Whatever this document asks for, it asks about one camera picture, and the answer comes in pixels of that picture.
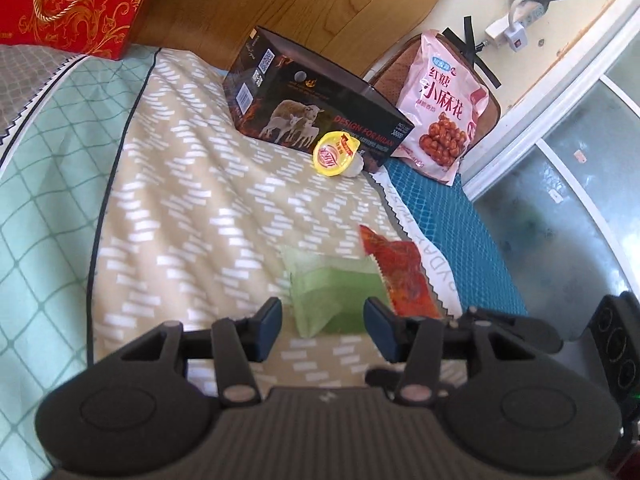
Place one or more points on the beige patterned bed blanket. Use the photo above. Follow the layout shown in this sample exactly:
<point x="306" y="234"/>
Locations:
<point x="175" y="185"/>

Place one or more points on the yellow-lidded jelly cup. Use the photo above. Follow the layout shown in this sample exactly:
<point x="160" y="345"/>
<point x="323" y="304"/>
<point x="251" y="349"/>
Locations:
<point x="335" y="154"/>

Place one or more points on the frosted glass door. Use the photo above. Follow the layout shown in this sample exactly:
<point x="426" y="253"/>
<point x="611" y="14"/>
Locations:
<point x="565" y="200"/>

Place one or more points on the white power strip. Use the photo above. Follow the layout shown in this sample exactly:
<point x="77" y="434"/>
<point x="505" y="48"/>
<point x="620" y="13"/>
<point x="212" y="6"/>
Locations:
<point x="525" y="17"/>

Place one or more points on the crossed black tape strips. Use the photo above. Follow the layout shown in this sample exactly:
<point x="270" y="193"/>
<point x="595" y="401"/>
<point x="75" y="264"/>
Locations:
<point x="475" y="55"/>

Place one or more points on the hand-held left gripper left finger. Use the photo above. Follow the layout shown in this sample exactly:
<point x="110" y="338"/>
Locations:
<point x="272" y="327"/>

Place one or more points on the blue diamond-patterned mat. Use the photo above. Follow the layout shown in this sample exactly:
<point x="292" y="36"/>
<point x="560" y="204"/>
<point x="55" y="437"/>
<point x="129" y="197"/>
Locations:
<point x="460" y="240"/>

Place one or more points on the white plug adapter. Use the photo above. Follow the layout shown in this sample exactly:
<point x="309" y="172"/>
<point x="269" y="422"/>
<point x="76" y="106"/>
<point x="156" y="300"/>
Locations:
<point x="515" y="37"/>

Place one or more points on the large pink snack bag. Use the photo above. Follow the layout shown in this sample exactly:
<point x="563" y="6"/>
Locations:
<point x="445" y="110"/>

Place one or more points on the green pastry packet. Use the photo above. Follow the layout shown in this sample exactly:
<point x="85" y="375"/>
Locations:
<point x="330" y="290"/>

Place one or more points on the wooden headboard panel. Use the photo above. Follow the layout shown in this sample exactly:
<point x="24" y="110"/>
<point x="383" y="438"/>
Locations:
<point x="280" y="5"/>

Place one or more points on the black box with sheep print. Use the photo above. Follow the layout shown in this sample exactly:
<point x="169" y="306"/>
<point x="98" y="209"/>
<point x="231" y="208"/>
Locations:
<point x="300" y="90"/>

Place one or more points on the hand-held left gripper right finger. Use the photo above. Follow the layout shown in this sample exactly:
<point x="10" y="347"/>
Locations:
<point x="377" y="331"/>

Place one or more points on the red gold-patterned gift bag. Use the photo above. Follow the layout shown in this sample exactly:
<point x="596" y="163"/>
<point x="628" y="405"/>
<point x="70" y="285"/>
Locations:
<point x="80" y="0"/>

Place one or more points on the red spicy snack packet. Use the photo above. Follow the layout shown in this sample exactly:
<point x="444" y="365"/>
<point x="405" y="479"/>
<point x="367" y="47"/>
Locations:
<point x="407" y="277"/>

